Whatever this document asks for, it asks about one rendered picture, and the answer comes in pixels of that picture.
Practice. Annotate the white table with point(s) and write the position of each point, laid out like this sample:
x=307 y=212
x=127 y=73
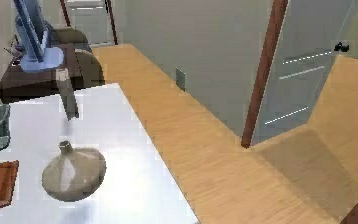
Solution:
x=97 y=160

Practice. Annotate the grey wall socket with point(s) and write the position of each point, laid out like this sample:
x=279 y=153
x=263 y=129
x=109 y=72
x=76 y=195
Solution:
x=180 y=79

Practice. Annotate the white panelled room door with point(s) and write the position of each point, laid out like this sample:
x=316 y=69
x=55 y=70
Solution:
x=88 y=21

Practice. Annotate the red brown square tray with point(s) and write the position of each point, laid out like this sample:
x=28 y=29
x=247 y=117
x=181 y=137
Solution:
x=0 y=183

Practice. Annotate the beige round vase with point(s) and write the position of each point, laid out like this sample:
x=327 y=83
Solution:
x=74 y=173

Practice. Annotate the brown round armchair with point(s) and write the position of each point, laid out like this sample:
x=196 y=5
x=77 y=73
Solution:
x=72 y=37

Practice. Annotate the grey room door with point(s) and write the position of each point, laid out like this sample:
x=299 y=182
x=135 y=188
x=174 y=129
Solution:
x=300 y=76

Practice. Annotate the dark brown television stand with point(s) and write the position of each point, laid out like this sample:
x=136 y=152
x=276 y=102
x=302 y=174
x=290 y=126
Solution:
x=37 y=83

